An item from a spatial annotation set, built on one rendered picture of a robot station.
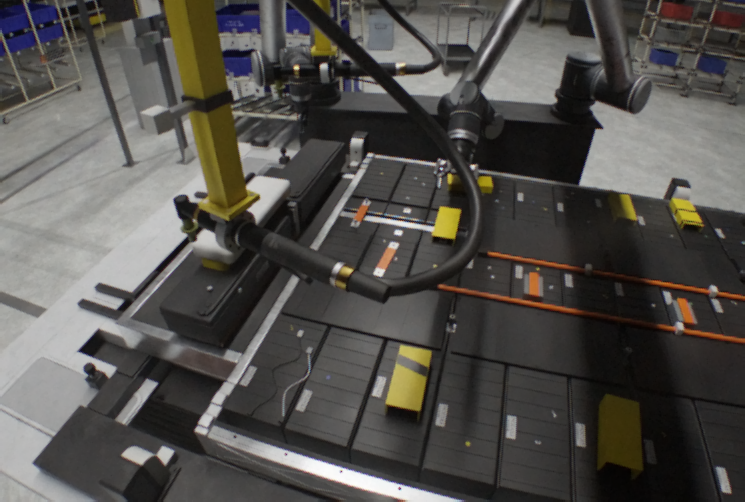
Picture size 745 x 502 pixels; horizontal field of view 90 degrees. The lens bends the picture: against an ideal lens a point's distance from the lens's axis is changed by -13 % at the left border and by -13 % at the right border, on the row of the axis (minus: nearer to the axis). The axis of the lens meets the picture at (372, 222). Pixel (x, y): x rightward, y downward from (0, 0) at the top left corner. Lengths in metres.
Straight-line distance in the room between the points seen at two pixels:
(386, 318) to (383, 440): 0.31
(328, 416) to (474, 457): 0.30
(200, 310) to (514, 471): 0.74
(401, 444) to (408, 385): 0.12
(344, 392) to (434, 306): 0.33
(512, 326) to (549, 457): 0.33
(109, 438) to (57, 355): 0.40
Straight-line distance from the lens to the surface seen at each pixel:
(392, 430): 0.92
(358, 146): 1.91
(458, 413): 0.96
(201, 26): 0.68
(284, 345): 1.06
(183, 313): 1.06
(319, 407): 0.95
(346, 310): 1.10
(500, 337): 1.08
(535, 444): 0.96
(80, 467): 1.21
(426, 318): 1.09
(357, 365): 1.00
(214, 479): 1.07
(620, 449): 0.97
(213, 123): 0.71
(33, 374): 1.51
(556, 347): 1.11
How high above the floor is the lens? 1.83
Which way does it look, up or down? 37 degrees down
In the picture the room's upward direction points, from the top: straight up
